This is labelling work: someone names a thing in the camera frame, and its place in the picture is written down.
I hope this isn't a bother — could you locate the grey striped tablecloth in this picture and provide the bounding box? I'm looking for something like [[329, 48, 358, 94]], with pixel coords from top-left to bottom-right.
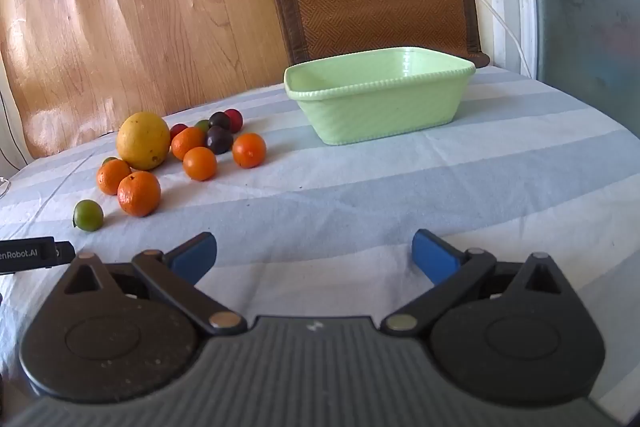
[[0, 66, 640, 427]]

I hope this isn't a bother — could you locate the orange carrot piece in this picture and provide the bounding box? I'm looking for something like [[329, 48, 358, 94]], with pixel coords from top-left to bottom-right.
[[96, 159, 132, 196]]

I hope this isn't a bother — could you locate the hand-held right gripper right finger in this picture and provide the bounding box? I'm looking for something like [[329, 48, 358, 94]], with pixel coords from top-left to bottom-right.
[[381, 229, 569, 336]]

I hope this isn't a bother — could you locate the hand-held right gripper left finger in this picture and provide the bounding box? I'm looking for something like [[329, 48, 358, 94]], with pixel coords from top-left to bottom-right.
[[64, 231, 247, 337]]

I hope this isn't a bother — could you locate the light green plastic basin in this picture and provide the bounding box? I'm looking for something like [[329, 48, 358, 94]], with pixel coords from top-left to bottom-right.
[[283, 47, 476, 146]]

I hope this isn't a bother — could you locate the orange tangerine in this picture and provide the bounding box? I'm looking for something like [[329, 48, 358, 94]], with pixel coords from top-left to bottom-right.
[[183, 147, 218, 182], [232, 133, 267, 169], [171, 127, 207, 160], [117, 171, 162, 218]]

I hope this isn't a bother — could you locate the wood-pattern sheet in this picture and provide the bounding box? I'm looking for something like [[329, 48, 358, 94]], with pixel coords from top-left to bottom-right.
[[0, 0, 288, 159]]

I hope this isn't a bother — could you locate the frosted glass window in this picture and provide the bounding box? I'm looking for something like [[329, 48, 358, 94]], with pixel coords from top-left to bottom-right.
[[492, 0, 640, 135]]

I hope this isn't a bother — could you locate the large yellow grapefruit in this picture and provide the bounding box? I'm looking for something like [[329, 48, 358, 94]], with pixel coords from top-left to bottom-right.
[[116, 112, 171, 171]]

